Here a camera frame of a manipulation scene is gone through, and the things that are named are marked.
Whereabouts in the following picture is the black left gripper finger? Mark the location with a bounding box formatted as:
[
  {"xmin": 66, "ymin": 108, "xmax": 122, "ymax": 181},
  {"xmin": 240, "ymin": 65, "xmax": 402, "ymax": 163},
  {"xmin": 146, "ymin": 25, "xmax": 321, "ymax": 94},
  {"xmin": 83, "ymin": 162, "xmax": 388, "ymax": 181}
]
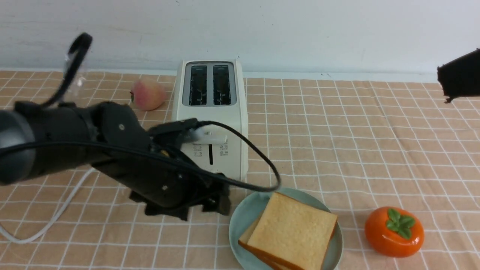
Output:
[
  {"xmin": 130, "ymin": 189, "xmax": 192, "ymax": 221},
  {"xmin": 195, "ymin": 175, "xmax": 231, "ymax": 216}
]

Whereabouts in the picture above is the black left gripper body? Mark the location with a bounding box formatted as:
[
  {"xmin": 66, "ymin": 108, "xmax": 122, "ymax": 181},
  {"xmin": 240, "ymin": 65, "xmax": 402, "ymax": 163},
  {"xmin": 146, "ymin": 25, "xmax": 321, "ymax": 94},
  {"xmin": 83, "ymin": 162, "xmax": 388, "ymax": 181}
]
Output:
[{"xmin": 90, "ymin": 101, "xmax": 210, "ymax": 210}]

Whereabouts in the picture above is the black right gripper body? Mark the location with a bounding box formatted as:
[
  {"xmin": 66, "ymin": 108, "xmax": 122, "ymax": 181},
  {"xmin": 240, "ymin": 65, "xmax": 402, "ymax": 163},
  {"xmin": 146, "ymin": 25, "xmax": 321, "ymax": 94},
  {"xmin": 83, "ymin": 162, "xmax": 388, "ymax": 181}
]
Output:
[{"xmin": 437, "ymin": 48, "xmax": 480, "ymax": 103}]

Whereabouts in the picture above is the toast slice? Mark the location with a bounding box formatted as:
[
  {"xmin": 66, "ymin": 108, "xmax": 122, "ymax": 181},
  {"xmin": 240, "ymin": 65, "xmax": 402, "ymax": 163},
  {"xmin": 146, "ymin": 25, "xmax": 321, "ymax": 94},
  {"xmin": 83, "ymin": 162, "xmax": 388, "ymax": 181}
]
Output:
[
  {"xmin": 238, "ymin": 192, "xmax": 338, "ymax": 270},
  {"xmin": 238, "ymin": 217, "xmax": 285, "ymax": 270}
]

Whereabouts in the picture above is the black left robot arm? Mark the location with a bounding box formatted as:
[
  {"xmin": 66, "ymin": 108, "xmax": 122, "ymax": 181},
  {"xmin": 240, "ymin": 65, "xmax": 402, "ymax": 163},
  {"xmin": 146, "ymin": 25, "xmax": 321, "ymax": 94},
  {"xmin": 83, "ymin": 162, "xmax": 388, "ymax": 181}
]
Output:
[{"xmin": 1, "ymin": 102, "xmax": 231, "ymax": 221}]

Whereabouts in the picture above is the white two-slot toaster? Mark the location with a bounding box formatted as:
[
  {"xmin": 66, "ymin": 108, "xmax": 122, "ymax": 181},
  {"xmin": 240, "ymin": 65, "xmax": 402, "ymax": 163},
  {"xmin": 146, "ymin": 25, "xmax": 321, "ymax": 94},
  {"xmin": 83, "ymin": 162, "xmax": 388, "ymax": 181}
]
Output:
[{"xmin": 171, "ymin": 60, "xmax": 249, "ymax": 182}]

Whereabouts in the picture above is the light blue plate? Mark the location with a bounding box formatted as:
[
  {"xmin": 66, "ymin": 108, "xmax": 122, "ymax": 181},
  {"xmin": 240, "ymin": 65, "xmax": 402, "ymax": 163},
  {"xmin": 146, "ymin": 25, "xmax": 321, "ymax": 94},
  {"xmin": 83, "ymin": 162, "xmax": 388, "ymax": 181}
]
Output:
[{"xmin": 229, "ymin": 187, "xmax": 344, "ymax": 270}]

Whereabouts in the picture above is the pink peach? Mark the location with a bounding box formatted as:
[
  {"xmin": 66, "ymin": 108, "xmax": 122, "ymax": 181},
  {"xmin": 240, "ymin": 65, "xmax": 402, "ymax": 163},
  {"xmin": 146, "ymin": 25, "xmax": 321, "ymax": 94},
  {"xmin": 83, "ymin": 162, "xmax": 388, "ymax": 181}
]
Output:
[{"xmin": 130, "ymin": 79, "xmax": 167, "ymax": 111}]

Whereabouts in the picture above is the orange persimmon with green leaves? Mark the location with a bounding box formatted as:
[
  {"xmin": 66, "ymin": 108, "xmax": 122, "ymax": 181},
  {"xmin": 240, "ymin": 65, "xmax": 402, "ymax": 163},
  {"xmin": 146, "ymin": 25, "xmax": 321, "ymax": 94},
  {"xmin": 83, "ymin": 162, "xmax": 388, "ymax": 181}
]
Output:
[{"xmin": 364, "ymin": 207, "xmax": 425, "ymax": 258}]

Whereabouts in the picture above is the black camera cable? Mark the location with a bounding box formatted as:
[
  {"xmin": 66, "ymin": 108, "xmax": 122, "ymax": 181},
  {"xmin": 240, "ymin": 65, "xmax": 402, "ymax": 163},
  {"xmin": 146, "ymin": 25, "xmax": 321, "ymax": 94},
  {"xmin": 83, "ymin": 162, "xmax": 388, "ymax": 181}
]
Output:
[{"xmin": 0, "ymin": 32, "xmax": 282, "ymax": 192}]

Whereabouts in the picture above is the white power cable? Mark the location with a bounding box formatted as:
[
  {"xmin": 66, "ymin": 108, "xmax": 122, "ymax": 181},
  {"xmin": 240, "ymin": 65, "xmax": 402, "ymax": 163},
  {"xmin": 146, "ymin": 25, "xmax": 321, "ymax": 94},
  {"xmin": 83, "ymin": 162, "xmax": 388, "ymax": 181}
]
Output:
[{"xmin": 0, "ymin": 168, "xmax": 96, "ymax": 245}]

